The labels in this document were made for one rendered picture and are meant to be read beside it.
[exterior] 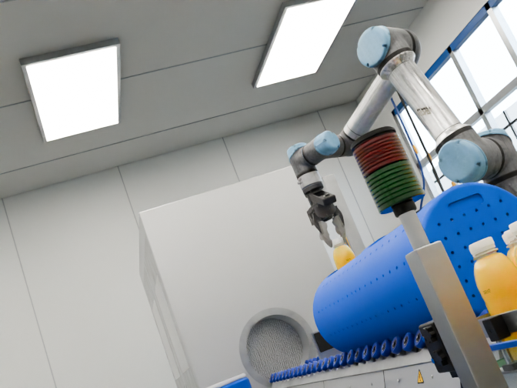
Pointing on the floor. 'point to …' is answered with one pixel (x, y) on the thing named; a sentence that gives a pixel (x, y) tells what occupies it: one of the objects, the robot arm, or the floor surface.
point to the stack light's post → (455, 318)
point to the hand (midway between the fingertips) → (337, 240)
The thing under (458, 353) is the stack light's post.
